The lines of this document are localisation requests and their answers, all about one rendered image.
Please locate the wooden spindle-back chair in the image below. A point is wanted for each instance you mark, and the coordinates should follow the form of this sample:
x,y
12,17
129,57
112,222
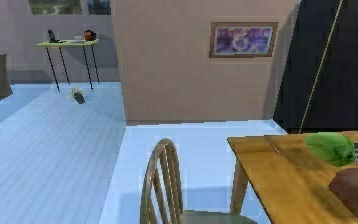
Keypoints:
x,y
160,186

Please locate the framed purple picture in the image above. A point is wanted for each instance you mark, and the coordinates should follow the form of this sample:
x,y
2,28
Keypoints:
x,y
243,40

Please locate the thin grey knife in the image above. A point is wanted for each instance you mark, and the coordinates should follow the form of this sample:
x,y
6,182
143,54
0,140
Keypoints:
x,y
273,146

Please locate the small potted plant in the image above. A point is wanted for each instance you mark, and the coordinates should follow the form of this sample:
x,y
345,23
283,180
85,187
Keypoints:
x,y
77,96

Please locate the dark orange ball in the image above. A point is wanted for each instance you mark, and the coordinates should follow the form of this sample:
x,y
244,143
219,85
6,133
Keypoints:
x,y
89,35

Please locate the white bowl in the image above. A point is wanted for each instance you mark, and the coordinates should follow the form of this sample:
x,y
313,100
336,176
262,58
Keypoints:
x,y
78,38

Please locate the wooden dining table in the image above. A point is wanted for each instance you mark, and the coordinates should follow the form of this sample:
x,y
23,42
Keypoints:
x,y
287,180

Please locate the yellow-green side table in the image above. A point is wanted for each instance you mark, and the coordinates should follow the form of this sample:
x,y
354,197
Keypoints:
x,y
67,43

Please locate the green round lettuce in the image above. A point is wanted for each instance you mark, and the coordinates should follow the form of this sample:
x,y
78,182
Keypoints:
x,y
330,148

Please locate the black fridge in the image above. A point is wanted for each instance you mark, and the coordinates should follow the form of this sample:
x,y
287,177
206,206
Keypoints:
x,y
340,66

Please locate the brown bread loaf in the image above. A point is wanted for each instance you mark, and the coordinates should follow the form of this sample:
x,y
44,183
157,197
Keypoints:
x,y
353,191

